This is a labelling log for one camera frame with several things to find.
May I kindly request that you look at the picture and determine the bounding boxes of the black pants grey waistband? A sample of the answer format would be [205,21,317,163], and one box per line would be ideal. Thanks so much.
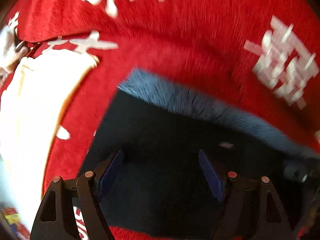
[80,69,319,239]

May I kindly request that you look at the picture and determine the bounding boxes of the red sofa cover white characters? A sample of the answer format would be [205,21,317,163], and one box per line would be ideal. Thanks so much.
[1,0,319,233]

